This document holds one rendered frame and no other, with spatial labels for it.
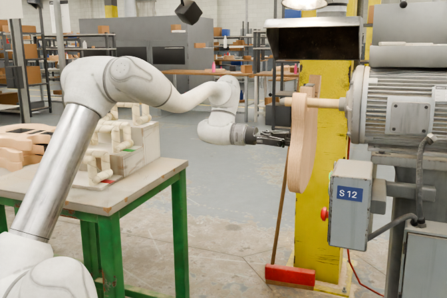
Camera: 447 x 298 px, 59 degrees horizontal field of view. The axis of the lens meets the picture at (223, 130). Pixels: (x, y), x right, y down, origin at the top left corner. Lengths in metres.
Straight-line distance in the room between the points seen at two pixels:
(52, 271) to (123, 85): 0.48
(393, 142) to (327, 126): 1.01
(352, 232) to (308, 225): 1.39
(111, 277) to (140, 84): 0.71
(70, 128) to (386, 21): 1.02
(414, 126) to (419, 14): 0.38
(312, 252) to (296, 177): 1.22
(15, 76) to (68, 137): 1.67
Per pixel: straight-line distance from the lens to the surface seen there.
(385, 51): 1.27
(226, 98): 1.57
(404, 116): 1.22
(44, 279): 0.96
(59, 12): 3.97
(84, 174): 1.68
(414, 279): 1.33
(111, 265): 1.47
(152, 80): 1.12
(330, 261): 2.56
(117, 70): 1.10
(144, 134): 1.73
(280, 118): 6.39
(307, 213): 2.45
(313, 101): 1.36
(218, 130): 1.57
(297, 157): 1.37
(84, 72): 1.21
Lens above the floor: 1.45
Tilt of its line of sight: 12 degrees down
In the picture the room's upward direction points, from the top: 1 degrees counter-clockwise
